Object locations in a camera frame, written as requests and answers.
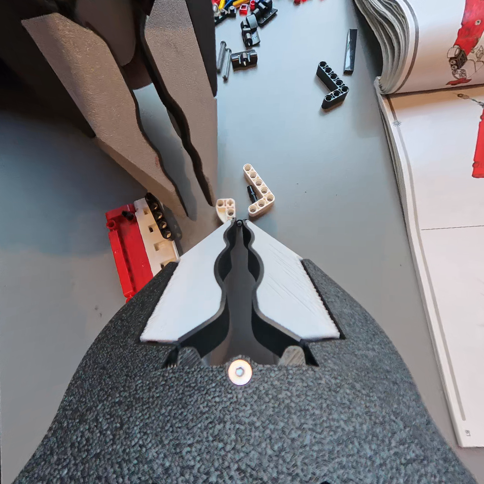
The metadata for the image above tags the open instruction booklet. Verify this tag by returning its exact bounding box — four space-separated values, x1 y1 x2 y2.
353 0 484 448

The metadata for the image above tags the black L-shaped brick beam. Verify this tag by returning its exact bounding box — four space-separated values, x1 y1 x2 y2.
316 61 350 110

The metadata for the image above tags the shiny black brick connector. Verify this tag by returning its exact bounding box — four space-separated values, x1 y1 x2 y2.
231 49 259 71

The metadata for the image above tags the red and white brick panel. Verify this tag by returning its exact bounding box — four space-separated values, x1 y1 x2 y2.
105 197 182 305

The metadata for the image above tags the black straight brick beam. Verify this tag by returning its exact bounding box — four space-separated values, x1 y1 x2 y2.
145 192 178 239

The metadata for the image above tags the pile of coloured brick pieces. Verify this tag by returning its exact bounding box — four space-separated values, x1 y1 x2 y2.
211 0 261 19

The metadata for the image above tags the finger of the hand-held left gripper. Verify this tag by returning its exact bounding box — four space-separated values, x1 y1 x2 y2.
140 0 219 208
21 12 189 219

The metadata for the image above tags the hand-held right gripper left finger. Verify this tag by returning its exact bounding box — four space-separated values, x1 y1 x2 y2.
140 219 238 358

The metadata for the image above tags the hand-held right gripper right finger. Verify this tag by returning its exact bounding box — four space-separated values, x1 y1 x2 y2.
242 219 341 367

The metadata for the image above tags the small white curved brick piece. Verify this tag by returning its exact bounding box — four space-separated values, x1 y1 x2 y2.
216 197 237 224

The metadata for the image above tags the white L-shaped brick beam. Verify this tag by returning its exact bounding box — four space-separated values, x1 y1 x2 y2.
243 163 276 217

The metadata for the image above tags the black flat brick bar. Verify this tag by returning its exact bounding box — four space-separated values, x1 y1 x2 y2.
343 28 358 74

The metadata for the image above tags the black angular brick piece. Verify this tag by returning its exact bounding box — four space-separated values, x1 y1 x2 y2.
253 0 278 26

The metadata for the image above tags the black double brick connector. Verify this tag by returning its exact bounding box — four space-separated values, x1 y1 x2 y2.
240 15 261 48

